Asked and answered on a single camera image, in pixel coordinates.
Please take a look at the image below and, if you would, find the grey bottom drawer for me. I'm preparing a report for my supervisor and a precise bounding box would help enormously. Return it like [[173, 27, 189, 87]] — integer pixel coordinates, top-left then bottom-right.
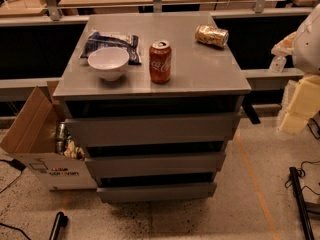
[[97, 182, 217, 203]]

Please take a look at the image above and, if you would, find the grey drawer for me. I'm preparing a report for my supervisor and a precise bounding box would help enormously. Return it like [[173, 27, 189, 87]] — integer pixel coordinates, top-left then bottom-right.
[[65, 113, 240, 147], [97, 182, 217, 203], [85, 152, 226, 178]]

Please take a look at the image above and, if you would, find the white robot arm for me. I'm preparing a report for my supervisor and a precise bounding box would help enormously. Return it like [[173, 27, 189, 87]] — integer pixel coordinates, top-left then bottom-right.
[[271, 4, 320, 135]]

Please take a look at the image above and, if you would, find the grey drawer cabinet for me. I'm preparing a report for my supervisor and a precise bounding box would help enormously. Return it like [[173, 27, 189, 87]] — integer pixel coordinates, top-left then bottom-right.
[[54, 12, 251, 189]]

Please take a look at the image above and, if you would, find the grey top drawer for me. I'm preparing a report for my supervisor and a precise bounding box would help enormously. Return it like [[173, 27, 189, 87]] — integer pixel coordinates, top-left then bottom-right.
[[65, 113, 240, 147]]

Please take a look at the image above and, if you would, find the grey middle drawer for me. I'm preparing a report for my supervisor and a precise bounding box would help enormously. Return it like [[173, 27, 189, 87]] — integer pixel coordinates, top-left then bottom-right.
[[85, 152, 226, 178]]

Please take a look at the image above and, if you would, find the open cardboard box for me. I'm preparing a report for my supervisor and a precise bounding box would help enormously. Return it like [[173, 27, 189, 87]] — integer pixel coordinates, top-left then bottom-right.
[[0, 81, 97, 191]]

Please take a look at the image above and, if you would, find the red cola can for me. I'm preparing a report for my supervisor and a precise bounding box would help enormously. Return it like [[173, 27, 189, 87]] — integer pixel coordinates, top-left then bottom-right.
[[149, 40, 172, 84]]

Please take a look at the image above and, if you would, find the white bowl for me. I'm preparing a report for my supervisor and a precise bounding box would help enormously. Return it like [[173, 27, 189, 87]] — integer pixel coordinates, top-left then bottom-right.
[[88, 47, 129, 81]]

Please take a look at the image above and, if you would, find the blue white snack bag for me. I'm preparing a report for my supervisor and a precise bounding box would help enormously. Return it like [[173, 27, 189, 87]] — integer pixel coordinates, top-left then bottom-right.
[[80, 31, 141, 65]]

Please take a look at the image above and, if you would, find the gold can lying down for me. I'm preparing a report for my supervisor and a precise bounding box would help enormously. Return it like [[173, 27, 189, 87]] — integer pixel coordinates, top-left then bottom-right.
[[195, 25, 229, 48]]

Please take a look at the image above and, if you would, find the silver can in box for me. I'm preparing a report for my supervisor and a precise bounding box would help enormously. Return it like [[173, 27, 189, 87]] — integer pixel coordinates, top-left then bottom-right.
[[55, 122, 67, 153]]

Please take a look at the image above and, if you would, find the clear sanitizer bottle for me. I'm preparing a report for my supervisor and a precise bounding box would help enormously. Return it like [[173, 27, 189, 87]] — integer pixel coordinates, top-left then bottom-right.
[[269, 56, 287, 73]]

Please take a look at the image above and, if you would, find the black device bottom left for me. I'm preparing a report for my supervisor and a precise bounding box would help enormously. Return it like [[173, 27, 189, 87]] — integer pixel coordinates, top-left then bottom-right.
[[49, 212, 68, 240]]

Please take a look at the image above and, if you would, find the black power adapter left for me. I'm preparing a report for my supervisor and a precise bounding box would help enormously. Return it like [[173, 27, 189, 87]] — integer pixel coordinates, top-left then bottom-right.
[[10, 159, 26, 171]]

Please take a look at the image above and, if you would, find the black power strip right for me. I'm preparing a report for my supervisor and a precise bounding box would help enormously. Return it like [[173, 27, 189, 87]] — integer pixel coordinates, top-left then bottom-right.
[[289, 167, 314, 240]]

